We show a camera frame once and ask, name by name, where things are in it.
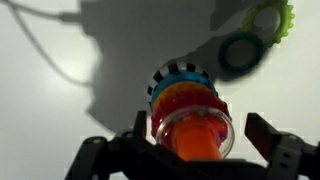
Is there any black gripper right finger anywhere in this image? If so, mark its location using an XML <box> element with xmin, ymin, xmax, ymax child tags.
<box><xmin>244</xmin><ymin>112</ymin><xmax>320</xmax><ymax>180</ymax></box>

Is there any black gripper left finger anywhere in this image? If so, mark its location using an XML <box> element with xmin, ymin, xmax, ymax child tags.
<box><xmin>64</xmin><ymin>110</ymin><xmax>158</xmax><ymax>180</ymax></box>

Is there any clear plastic ring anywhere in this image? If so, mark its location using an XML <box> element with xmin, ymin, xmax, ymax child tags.
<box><xmin>155</xmin><ymin>105</ymin><xmax>236</xmax><ymax>160</ymax></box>

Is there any black white checkered base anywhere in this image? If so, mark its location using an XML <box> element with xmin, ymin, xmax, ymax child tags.
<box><xmin>145</xmin><ymin>59</ymin><xmax>211</xmax><ymax>105</ymax></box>

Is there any orange stacking post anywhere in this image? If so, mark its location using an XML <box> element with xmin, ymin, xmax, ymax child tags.
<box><xmin>172</xmin><ymin>120</ymin><xmax>224</xmax><ymax>163</ymax></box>

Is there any red stacking ring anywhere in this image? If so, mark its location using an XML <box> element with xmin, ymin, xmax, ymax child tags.
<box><xmin>150</xmin><ymin>89</ymin><xmax>233</xmax><ymax>138</ymax></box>

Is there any orange yellow stacking ring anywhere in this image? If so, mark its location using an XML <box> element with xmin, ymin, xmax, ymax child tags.
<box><xmin>152</xmin><ymin>81</ymin><xmax>218</xmax><ymax>114</ymax></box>

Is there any blue stacking ring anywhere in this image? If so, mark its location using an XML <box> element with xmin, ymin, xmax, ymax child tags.
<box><xmin>150</xmin><ymin>69</ymin><xmax>218</xmax><ymax>108</ymax></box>

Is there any dark green toothed ring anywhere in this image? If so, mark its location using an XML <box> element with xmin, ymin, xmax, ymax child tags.
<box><xmin>217</xmin><ymin>31</ymin><xmax>267</xmax><ymax>75</ymax></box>

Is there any yellow green toothed ring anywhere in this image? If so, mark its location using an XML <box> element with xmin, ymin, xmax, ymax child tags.
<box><xmin>241</xmin><ymin>0</ymin><xmax>296</xmax><ymax>48</ymax></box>

